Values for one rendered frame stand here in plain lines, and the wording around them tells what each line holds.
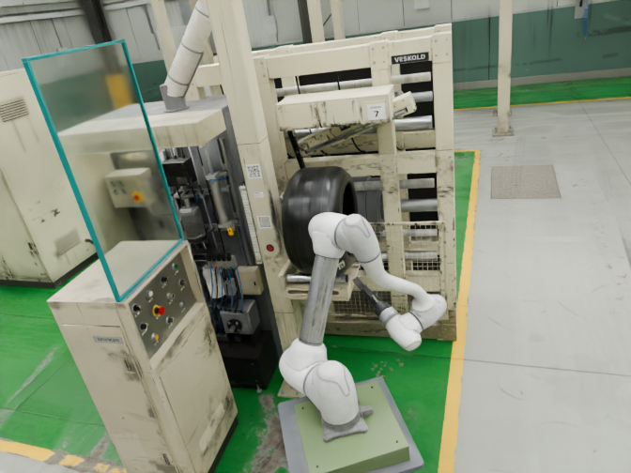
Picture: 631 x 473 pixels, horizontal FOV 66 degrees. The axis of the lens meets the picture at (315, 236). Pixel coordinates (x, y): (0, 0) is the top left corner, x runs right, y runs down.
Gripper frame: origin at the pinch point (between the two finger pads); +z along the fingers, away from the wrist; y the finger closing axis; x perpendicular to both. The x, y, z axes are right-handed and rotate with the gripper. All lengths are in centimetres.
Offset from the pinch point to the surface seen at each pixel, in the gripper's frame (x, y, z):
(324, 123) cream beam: 37, -33, 71
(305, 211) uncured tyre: -0.7, -26.1, 35.0
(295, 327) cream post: -37, 53, 31
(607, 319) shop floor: 138, 141, -63
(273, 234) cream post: -17, -1, 55
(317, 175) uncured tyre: 16, -28, 49
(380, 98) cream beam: 64, -42, 54
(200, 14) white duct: 16, -84, 132
